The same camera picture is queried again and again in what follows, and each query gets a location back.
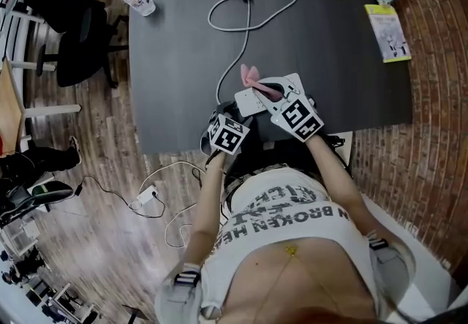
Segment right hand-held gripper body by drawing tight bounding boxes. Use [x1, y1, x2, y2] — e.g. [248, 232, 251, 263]
[269, 90, 325, 143]

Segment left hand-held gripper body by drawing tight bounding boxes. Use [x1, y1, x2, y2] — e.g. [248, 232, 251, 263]
[199, 113, 252, 156]

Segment pink cloth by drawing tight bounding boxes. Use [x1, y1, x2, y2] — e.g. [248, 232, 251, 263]
[240, 63, 284, 102]

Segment person's left forearm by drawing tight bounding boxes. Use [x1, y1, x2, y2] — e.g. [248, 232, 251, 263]
[182, 152, 227, 268]

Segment person's right forearm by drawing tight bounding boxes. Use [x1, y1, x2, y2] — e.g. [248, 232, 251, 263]
[303, 132, 370, 239]

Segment person's black trousers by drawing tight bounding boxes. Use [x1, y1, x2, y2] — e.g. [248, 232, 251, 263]
[222, 130, 347, 188]

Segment patterned belt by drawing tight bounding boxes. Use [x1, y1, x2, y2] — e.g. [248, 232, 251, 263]
[223, 164, 293, 203]

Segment small white floor power strip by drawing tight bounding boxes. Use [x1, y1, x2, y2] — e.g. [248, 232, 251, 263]
[137, 185, 161, 203]

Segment yellow-green book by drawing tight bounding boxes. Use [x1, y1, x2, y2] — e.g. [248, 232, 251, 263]
[363, 3, 412, 64]

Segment person's white printed shirt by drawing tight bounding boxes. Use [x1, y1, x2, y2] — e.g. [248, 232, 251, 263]
[199, 167, 381, 311]

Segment clear plastic water bottle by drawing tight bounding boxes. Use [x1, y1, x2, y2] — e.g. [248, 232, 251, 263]
[119, 0, 156, 18]

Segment black office chair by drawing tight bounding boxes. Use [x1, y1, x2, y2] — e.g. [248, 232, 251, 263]
[1, 0, 129, 89]

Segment black padded chair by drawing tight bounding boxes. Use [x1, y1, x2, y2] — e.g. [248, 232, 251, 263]
[0, 179, 74, 221]

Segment white desk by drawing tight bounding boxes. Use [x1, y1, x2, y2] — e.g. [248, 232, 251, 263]
[0, 0, 58, 73]

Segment white platform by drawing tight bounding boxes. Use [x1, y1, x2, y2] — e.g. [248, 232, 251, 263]
[360, 193, 461, 324]

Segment wooden side table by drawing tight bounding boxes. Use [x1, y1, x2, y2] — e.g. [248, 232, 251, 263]
[0, 57, 82, 157]

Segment white floor cable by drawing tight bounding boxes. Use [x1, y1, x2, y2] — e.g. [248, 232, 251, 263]
[127, 161, 205, 250]

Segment black power adapter cable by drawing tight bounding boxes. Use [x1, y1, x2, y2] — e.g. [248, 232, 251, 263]
[71, 175, 165, 219]

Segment grey right shoulder strap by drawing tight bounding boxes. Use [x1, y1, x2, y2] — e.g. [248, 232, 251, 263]
[365, 229, 418, 316]

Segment grey shoulder strap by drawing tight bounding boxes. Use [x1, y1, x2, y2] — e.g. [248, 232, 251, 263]
[155, 262, 204, 324]
[365, 229, 418, 316]

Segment grey left shoulder strap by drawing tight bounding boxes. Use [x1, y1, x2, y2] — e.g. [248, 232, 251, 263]
[155, 262, 204, 324]

